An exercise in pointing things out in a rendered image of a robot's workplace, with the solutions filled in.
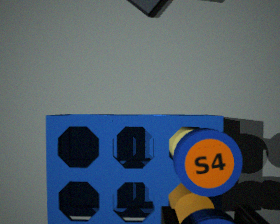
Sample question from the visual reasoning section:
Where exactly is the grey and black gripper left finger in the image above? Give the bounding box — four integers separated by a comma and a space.
161, 206, 179, 224

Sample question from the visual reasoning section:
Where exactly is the blue tube rack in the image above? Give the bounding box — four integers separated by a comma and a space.
46, 114, 223, 224

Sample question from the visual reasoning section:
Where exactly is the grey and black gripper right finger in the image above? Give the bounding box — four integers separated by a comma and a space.
234, 205, 269, 224

